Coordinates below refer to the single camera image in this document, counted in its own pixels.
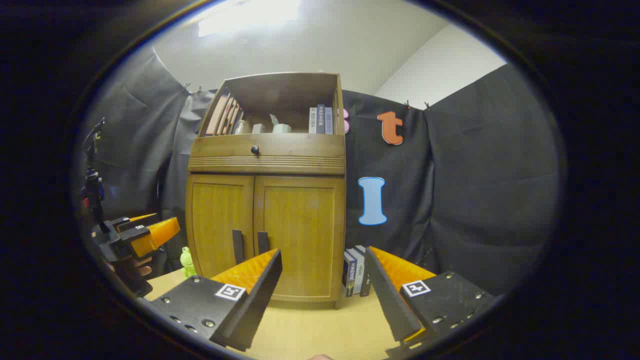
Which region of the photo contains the black standing book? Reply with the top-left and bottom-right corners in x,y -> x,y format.
356,245 -> 373,297

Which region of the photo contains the dark blue standing book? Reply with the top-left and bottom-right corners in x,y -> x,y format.
343,250 -> 357,298

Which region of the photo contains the green frog toy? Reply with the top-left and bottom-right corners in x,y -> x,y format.
180,246 -> 198,279

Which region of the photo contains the white standing book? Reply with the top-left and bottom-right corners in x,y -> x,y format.
348,247 -> 366,296

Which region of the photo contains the wooden shoe cabinet door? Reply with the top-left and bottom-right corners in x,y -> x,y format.
186,173 -> 257,280
253,175 -> 346,303

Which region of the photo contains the wooden cabinet drawer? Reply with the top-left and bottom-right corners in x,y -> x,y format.
190,133 -> 346,158

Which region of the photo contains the small white container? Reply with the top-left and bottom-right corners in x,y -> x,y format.
269,114 -> 293,134

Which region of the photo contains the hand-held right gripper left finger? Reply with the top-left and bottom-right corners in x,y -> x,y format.
136,248 -> 284,352

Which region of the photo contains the black backdrop cloth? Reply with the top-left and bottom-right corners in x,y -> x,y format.
80,47 -> 561,296

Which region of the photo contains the wooden double-door shoe cabinet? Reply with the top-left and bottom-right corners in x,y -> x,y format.
185,72 -> 347,310

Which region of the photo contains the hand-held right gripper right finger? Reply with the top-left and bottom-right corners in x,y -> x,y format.
364,246 -> 497,360

